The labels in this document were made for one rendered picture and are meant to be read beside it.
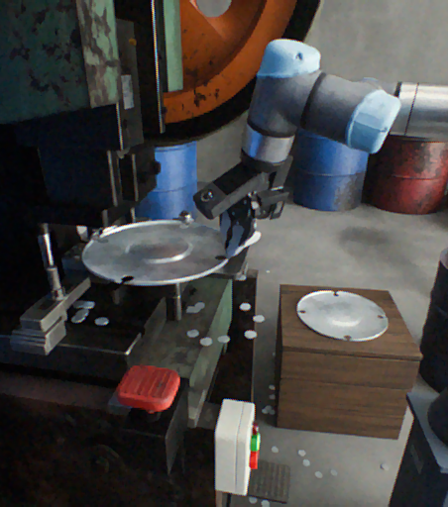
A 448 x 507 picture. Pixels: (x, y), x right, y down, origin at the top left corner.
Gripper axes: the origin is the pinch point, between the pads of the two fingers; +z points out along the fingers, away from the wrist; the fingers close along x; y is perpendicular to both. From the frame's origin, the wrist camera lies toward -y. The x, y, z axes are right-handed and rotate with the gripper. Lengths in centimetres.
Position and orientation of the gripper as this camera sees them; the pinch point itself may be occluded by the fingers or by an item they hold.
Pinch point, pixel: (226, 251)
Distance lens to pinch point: 75.0
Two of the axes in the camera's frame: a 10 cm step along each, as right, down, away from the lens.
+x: -5.4, -6.4, 5.4
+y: 8.2, -2.6, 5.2
